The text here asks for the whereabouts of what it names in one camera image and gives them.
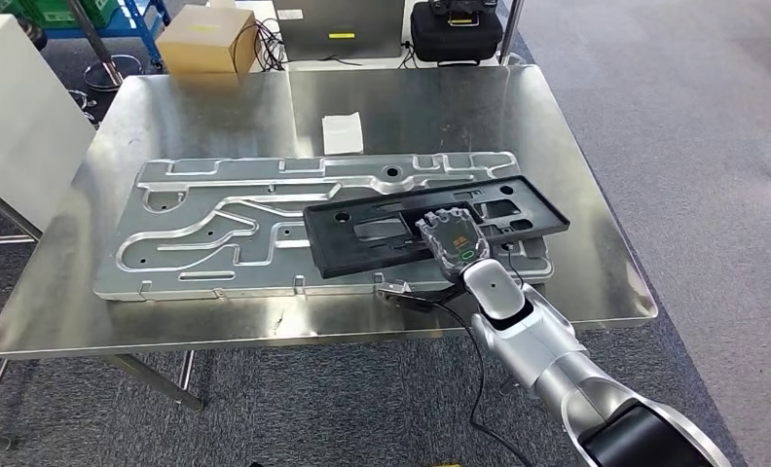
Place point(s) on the grey equipment case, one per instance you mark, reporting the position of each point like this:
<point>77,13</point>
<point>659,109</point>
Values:
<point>359,26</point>

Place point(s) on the black carrying case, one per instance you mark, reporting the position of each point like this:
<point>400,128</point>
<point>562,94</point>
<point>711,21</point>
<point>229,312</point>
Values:
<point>456,39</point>

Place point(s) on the white paper sheet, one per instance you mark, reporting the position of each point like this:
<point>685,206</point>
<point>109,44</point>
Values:
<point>342,134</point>

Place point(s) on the stamped metal panel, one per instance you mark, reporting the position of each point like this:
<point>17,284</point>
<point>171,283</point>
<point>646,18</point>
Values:
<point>282,193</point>

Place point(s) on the stanchion with chrome base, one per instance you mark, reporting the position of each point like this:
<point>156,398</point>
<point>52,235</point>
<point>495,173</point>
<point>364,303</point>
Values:
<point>95,39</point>

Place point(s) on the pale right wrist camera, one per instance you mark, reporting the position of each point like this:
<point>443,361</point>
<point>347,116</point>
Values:
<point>395,288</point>

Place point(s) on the white cabinet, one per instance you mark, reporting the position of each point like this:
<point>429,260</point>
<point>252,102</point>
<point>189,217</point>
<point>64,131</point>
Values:
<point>18,116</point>

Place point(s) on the grey side table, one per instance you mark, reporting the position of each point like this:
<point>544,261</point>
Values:
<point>5,209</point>

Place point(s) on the chrome pole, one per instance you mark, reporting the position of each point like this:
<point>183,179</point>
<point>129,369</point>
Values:
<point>511,32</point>

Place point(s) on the stainless steel workbench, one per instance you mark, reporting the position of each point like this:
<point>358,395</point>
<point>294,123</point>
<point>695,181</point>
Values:
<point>166,116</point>

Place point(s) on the blue metal cart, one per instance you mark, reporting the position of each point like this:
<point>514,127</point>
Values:
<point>137,19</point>

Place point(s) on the cardboard box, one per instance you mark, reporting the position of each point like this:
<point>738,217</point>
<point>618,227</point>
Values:
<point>198,45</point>

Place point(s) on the green plastic crate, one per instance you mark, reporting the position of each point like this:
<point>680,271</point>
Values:
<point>56,13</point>

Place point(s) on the yellow floor tape square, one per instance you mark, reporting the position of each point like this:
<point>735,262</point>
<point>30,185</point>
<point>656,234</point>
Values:
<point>447,465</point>

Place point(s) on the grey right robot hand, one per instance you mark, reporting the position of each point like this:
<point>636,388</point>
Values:
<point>453,242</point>

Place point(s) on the black plastic bracket part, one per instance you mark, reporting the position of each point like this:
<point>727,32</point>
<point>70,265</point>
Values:
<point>340,254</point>

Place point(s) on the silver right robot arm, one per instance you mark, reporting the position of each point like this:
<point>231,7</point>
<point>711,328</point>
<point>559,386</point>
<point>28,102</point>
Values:
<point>540,348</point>

